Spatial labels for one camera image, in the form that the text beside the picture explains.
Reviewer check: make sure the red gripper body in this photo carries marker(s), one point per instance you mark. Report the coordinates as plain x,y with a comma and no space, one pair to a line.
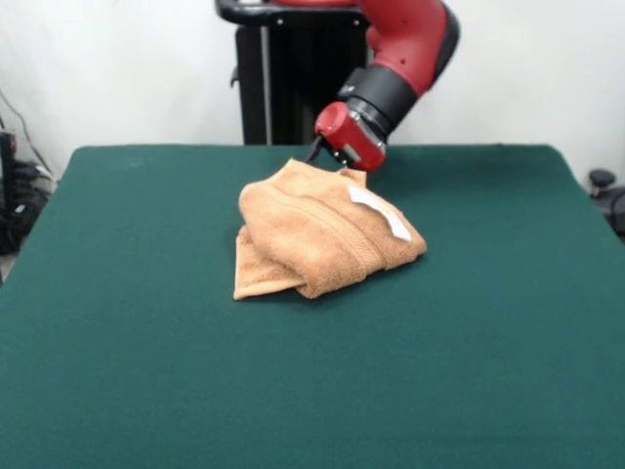
349,137

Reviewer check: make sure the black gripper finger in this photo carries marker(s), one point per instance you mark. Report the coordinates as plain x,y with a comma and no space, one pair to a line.
316,150

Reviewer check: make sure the tan terry towel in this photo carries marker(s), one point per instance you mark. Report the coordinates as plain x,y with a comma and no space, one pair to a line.
312,234

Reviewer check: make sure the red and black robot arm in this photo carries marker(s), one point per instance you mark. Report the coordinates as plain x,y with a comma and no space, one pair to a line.
410,44

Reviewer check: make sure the grey chair base leg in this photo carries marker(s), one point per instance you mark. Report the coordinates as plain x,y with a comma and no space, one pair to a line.
601,178

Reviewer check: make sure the dark green table cloth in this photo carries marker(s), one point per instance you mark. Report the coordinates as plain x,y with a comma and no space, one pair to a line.
146,366

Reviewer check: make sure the black equipment pile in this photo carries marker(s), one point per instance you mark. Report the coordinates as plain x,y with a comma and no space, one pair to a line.
14,229

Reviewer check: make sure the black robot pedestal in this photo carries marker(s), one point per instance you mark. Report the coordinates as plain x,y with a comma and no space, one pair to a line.
293,88

